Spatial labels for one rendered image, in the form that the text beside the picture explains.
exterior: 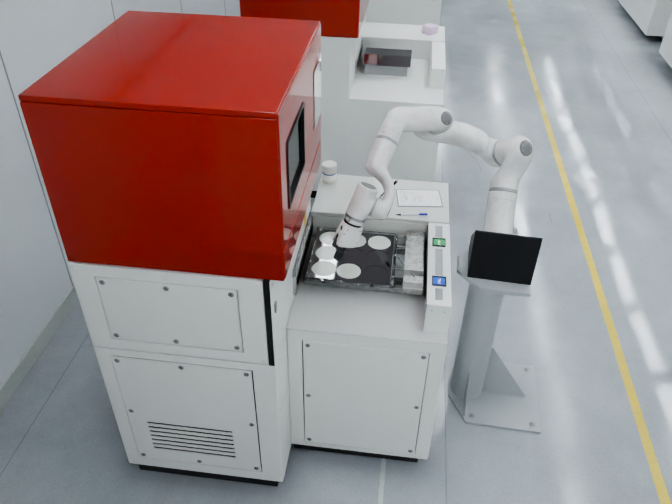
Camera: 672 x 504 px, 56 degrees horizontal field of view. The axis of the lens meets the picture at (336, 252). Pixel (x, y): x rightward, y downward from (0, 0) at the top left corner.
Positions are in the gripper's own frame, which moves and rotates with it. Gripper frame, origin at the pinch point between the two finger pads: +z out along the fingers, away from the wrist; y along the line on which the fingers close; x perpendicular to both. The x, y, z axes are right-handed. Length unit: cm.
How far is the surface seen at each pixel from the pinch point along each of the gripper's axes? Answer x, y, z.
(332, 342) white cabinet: -21.0, -4.5, 27.5
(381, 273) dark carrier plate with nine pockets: -8.7, 18.6, 2.6
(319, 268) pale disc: 7.4, 0.1, 11.0
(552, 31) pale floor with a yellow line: 358, 539, -133
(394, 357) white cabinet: -36.8, 14.6, 23.8
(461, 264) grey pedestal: -14, 58, -7
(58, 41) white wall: 194, -65, -11
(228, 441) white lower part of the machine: -11, -26, 85
